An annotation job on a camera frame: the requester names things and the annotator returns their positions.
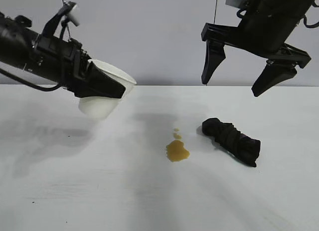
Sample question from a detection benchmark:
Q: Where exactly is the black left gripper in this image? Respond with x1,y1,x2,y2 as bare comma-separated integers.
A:
29,36,126,100

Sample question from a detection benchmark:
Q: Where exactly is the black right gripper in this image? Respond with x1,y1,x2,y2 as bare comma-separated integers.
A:
201,1,312,97

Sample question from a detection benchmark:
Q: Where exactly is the white paper cup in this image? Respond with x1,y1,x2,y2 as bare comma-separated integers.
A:
78,58,137,121

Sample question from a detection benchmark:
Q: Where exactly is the black cloth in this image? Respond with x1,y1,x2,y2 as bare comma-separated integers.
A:
201,117,262,168

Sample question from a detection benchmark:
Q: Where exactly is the large amber liquid puddle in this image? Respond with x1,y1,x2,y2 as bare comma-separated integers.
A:
166,140,191,163

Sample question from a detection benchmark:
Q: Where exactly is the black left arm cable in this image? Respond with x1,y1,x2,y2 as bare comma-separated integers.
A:
0,67,63,92

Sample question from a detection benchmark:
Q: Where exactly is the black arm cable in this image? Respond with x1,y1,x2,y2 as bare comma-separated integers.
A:
0,67,63,92
303,15,319,29

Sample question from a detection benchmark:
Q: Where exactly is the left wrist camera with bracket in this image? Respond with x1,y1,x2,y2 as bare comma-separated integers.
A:
42,0,81,39

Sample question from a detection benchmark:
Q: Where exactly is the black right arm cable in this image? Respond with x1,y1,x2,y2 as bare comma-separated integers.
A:
303,15,319,29

